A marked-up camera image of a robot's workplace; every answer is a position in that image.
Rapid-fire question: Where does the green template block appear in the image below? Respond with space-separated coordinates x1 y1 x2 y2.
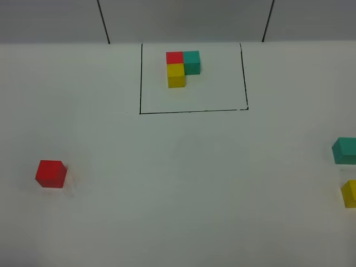
183 51 201 75

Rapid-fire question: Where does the red template block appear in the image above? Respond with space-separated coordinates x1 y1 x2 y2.
166 51 184 65

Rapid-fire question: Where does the yellow template block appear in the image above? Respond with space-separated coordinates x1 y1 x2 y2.
167 63 185 88

